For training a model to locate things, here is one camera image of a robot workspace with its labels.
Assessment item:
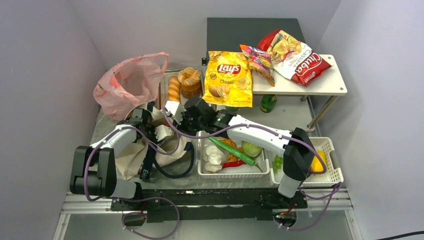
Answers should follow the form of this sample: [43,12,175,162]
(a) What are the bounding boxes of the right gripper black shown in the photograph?
[172,110,207,139]

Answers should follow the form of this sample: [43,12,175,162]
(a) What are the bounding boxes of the beige canvas tote bag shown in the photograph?
[110,103,195,181]

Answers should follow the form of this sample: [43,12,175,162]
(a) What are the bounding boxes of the clear dumplings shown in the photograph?
[202,144,227,173]

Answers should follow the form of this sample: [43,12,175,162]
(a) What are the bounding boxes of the orange breaded food piece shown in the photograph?
[177,67,202,92]

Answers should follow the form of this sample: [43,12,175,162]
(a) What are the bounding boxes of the pink plastic grocery bag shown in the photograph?
[93,52,169,120]

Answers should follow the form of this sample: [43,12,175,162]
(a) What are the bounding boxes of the yellow Lays chips bag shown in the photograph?
[202,51,253,108]

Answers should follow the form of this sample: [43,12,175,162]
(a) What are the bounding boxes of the green cabbage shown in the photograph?
[241,141,263,158]

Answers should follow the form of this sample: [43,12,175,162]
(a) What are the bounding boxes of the orange candy snack bag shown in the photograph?
[239,44,275,87]

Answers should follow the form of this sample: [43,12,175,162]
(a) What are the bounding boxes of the green grapes bunch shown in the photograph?
[272,155,284,174]

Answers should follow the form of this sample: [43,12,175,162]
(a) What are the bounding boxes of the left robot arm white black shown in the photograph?
[69,108,164,210]

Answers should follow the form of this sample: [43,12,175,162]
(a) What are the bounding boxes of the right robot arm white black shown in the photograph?
[164,97,318,208]

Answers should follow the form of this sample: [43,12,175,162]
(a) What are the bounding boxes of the bread loaf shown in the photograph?
[168,76,181,103]

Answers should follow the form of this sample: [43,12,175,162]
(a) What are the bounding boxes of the metal baking tray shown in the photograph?
[155,68,204,109]

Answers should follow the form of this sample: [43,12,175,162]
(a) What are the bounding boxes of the orange habanero pepper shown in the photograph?
[219,138,244,163]

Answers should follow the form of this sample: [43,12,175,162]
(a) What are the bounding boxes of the red chili pepper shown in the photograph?
[222,160,246,169]

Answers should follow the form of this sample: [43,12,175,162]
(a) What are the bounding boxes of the right green glass bottle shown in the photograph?
[260,94,278,113]

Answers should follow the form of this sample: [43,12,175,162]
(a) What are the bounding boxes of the left white plastic basket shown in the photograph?
[195,138,271,179]

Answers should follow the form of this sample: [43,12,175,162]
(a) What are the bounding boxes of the white plastic basket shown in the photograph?
[195,138,271,179]
[267,137,344,188]

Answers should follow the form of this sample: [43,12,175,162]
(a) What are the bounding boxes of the dark grey back panel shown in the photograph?
[201,17,305,66]

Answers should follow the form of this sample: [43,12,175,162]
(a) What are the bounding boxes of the white two-tier shelf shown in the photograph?
[237,54,348,132]

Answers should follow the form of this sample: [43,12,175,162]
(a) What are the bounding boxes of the red cassava chips bag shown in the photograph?
[257,29,332,87]

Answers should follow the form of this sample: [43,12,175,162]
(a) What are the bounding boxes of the yellow mango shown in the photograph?
[310,151,327,172]

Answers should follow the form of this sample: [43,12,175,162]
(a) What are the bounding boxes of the right white plastic basket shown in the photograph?
[267,137,344,188]

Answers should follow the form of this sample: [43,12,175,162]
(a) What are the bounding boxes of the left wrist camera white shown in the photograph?
[154,124,174,143]

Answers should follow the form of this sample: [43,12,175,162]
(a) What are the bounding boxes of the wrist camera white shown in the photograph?
[154,124,174,143]
[164,100,185,125]

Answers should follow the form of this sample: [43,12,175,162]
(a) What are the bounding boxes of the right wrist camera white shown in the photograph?
[164,100,185,125]

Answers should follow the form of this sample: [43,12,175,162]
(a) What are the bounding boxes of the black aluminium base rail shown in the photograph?
[59,188,352,223]

